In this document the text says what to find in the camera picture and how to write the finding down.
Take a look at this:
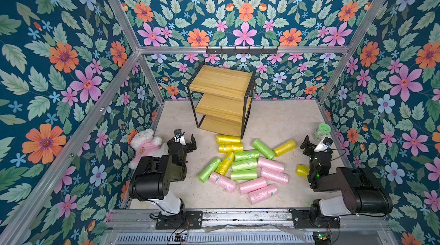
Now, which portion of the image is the green roll diagonal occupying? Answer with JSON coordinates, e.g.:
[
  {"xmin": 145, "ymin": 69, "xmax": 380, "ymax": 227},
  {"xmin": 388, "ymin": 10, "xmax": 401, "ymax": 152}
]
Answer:
[
  {"xmin": 252, "ymin": 139, "xmax": 276, "ymax": 160},
  {"xmin": 197, "ymin": 157, "xmax": 221, "ymax": 183}
]

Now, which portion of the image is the green roll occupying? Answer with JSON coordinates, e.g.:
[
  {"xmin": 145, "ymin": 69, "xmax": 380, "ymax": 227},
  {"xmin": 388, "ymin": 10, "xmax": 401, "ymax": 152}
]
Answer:
[
  {"xmin": 234, "ymin": 149, "xmax": 260, "ymax": 161},
  {"xmin": 231, "ymin": 159, "xmax": 259, "ymax": 171},
  {"xmin": 230, "ymin": 169, "xmax": 258, "ymax": 181}
]

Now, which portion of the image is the wooden three-tier shelf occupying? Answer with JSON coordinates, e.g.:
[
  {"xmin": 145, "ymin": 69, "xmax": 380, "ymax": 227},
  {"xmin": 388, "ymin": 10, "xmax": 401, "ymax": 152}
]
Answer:
[{"xmin": 186, "ymin": 62, "xmax": 256, "ymax": 138}]

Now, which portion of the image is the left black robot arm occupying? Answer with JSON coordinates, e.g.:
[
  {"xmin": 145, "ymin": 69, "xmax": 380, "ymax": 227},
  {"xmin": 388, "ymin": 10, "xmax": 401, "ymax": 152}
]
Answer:
[{"xmin": 128, "ymin": 129, "xmax": 197, "ymax": 216}]

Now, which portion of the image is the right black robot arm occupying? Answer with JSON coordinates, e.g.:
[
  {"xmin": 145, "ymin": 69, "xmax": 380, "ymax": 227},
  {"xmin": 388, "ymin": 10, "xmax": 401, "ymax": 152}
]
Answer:
[{"xmin": 300, "ymin": 136, "xmax": 393, "ymax": 217}]

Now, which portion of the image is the green lidded jar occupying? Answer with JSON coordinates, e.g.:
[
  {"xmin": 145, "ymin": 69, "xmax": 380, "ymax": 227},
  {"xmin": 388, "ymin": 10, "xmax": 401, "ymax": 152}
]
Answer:
[{"xmin": 313, "ymin": 123, "xmax": 332, "ymax": 142}]

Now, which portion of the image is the yellow roll far right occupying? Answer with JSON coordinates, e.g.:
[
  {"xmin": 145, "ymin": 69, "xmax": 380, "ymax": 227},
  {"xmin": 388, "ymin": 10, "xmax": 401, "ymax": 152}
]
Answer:
[{"xmin": 296, "ymin": 164, "xmax": 309, "ymax": 178}]

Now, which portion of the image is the yellow roll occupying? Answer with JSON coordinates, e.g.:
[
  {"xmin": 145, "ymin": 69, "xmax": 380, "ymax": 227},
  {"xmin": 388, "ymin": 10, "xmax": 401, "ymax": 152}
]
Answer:
[
  {"xmin": 218, "ymin": 143, "xmax": 244, "ymax": 153},
  {"xmin": 216, "ymin": 135, "xmax": 241, "ymax": 144},
  {"xmin": 296, "ymin": 164, "xmax": 309, "ymax": 178}
]

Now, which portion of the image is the white plush toy pink shirt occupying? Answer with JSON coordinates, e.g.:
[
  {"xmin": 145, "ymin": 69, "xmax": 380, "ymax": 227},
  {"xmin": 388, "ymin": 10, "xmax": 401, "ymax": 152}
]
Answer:
[{"xmin": 128, "ymin": 129, "xmax": 168, "ymax": 170}]

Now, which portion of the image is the yellow roll right diagonal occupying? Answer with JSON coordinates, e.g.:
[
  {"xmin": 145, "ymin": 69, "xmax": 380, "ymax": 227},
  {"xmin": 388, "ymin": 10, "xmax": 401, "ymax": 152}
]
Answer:
[{"xmin": 273, "ymin": 139, "xmax": 297, "ymax": 157}]

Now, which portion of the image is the yellow roll diagonal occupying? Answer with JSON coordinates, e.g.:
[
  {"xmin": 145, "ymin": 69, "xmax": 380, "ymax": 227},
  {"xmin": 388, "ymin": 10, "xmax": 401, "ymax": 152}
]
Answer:
[
  {"xmin": 273, "ymin": 139, "xmax": 297, "ymax": 157},
  {"xmin": 216, "ymin": 152, "xmax": 235, "ymax": 176}
]

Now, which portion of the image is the yellow roll top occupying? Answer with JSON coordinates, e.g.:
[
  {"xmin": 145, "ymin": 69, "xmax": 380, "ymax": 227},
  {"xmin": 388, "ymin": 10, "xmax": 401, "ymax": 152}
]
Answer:
[{"xmin": 216, "ymin": 135, "xmax": 241, "ymax": 144}]

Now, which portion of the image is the yellow roll diagonal middle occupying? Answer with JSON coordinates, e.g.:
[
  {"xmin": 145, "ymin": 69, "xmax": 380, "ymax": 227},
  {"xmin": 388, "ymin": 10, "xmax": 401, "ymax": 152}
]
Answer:
[{"xmin": 216, "ymin": 152, "xmax": 235, "ymax": 176}]

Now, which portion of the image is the pink roll left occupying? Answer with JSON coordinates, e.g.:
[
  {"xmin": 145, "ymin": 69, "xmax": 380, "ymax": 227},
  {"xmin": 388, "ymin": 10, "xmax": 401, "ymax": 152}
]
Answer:
[{"xmin": 209, "ymin": 172, "xmax": 237, "ymax": 193}]

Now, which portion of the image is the pink roll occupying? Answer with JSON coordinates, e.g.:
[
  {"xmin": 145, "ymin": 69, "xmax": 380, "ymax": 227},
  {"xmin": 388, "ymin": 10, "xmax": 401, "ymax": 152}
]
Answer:
[
  {"xmin": 258, "ymin": 157, "xmax": 285, "ymax": 172},
  {"xmin": 209, "ymin": 172, "xmax": 237, "ymax": 193},
  {"xmin": 249, "ymin": 184, "xmax": 278, "ymax": 205},
  {"xmin": 239, "ymin": 177, "xmax": 267, "ymax": 195},
  {"xmin": 261, "ymin": 167, "xmax": 289, "ymax": 184}
]

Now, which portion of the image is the pink roll middle right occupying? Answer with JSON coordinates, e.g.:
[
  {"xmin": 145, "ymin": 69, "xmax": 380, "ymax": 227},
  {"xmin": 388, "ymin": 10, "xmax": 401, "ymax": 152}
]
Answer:
[{"xmin": 261, "ymin": 167, "xmax": 289, "ymax": 184}]

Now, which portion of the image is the pink roll upper right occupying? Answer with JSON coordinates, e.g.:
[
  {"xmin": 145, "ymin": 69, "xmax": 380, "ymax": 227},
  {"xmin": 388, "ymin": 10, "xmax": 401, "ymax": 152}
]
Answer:
[{"xmin": 258, "ymin": 157, "xmax": 285, "ymax": 172}]

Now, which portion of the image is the pink roll centre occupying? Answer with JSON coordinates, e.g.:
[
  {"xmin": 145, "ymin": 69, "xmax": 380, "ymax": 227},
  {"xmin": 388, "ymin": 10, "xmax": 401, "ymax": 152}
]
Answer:
[{"xmin": 239, "ymin": 177, "xmax": 267, "ymax": 195}]

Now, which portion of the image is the pink roll bottom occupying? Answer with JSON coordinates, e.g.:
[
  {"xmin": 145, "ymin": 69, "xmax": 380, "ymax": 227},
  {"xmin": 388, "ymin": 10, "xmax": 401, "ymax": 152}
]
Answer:
[{"xmin": 249, "ymin": 184, "xmax": 278, "ymax": 205}]

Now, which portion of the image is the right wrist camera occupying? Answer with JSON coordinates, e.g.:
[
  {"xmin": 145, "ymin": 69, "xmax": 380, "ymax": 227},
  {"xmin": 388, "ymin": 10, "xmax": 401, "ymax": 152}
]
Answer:
[{"xmin": 314, "ymin": 141, "xmax": 331, "ymax": 152}]

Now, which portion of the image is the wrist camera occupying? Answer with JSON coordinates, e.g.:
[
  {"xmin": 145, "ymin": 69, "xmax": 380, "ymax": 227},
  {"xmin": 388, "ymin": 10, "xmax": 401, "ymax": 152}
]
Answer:
[
  {"xmin": 314, "ymin": 141, "xmax": 331, "ymax": 152},
  {"xmin": 174, "ymin": 133, "xmax": 186, "ymax": 145}
]

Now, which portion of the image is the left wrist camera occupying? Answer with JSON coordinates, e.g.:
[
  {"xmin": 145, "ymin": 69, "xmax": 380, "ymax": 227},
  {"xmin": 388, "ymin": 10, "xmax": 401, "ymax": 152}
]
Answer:
[{"xmin": 174, "ymin": 133, "xmax": 186, "ymax": 145}]

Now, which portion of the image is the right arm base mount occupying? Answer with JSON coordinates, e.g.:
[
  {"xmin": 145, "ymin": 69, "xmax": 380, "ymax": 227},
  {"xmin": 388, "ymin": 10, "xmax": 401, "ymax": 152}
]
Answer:
[{"xmin": 289, "ymin": 204, "xmax": 340, "ymax": 230}]

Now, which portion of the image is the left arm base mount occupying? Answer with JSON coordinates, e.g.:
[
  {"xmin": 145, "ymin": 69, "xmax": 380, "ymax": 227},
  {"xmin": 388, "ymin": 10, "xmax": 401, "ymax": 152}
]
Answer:
[{"xmin": 155, "ymin": 211, "xmax": 204, "ymax": 230}]

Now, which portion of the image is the aluminium front rail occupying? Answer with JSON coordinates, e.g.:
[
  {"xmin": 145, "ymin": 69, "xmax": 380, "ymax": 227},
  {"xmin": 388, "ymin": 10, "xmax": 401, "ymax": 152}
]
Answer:
[{"xmin": 107, "ymin": 208, "xmax": 390, "ymax": 231}]

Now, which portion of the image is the black wall hook rail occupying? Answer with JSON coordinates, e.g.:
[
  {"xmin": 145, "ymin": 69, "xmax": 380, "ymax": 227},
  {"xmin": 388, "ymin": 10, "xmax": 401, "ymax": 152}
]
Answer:
[{"xmin": 205, "ymin": 46, "xmax": 278, "ymax": 55}]

